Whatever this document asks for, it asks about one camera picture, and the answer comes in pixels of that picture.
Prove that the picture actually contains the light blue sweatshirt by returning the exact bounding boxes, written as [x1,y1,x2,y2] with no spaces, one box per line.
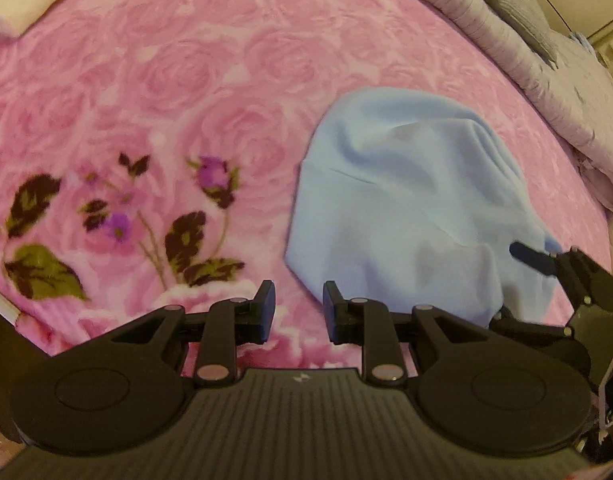
[286,88,559,326]

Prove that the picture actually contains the striped lilac duvet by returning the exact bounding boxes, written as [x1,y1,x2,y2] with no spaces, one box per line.
[425,0,613,211]

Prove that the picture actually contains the pink rose blanket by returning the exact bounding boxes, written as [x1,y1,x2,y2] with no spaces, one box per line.
[0,0,611,367]

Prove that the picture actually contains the grey textured pillow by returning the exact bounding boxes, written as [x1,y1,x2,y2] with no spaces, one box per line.
[484,0,558,65]

